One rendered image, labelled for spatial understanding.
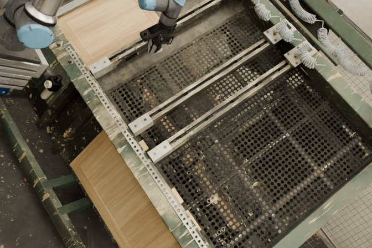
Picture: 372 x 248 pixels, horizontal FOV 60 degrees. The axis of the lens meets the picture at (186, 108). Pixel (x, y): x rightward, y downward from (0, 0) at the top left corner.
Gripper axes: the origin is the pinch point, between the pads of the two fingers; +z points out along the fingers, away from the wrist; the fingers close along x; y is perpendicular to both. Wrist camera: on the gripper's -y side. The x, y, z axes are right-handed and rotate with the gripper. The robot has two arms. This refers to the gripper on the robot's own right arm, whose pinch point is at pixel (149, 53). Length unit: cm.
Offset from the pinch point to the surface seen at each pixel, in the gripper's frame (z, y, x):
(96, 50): 38, 0, 42
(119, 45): 32, 12, 37
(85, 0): 28, 7, 77
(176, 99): 28.8, 22.3, -13.0
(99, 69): 36.1, -6.5, 25.2
